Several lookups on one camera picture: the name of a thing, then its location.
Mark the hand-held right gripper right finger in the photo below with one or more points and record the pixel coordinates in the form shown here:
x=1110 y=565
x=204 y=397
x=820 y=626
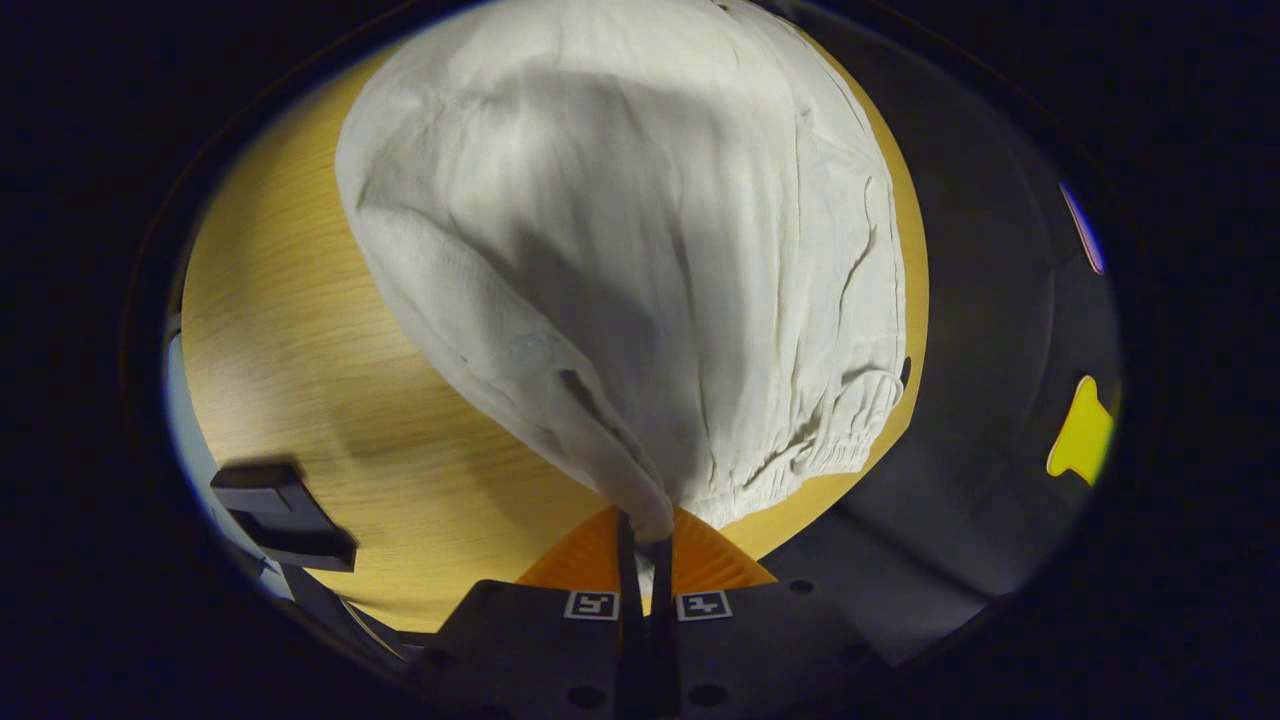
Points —
x=662 y=640

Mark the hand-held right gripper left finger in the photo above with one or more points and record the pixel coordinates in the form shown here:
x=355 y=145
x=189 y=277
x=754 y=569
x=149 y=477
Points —
x=627 y=640

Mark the black plastic object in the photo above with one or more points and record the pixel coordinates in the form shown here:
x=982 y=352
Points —
x=285 y=520

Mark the black backdrop cloth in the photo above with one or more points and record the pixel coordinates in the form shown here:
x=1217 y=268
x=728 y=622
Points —
x=980 y=400

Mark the white jeans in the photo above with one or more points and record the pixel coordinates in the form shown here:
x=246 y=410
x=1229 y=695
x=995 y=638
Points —
x=620 y=250

